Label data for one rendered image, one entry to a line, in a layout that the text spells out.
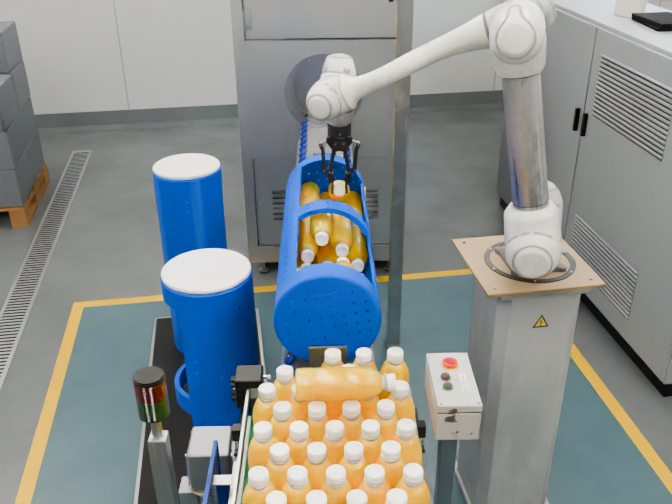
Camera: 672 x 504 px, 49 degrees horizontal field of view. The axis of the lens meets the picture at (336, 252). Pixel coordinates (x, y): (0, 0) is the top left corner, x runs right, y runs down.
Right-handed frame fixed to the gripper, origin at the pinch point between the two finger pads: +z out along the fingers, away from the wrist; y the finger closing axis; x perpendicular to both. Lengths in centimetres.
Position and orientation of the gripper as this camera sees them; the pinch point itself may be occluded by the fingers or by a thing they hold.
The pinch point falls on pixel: (339, 182)
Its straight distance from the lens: 242.5
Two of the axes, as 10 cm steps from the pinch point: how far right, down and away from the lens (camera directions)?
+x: 0.2, 4.7, -8.8
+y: -10.0, 0.1, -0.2
